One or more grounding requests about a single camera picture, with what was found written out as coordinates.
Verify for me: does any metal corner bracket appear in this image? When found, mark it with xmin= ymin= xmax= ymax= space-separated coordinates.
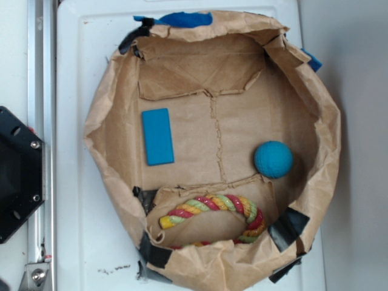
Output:
xmin=18 ymin=263 xmax=52 ymax=291

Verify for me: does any brown paper bag bin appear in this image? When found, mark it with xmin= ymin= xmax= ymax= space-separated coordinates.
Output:
xmin=84 ymin=11 xmax=341 ymax=290

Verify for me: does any multicolour rope ring toy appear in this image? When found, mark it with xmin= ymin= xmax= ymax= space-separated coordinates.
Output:
xmin=159 ymin=194 xmax=266 ymax=244

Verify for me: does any aluminium frame rail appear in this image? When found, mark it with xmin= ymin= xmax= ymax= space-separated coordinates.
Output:
xmin=27 ymin=1 xmax=58 ymax=290

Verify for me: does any blue textured ball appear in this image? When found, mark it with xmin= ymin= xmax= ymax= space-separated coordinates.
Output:
xmin=254 ymin=141 xmax=293 ymax=179

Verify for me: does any blue cloth piece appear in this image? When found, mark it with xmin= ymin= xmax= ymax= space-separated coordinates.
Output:
xmin=133 ymin=12 xmax=213 ymax=28

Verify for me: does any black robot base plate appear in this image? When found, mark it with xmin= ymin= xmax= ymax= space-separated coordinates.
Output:
xmin=0 ymin=106 xmax=44 ymax=244

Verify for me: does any blue rectangular block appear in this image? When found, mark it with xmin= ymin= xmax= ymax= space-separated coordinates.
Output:
xmin=142 ymin=108 xmax=175 ymax=166

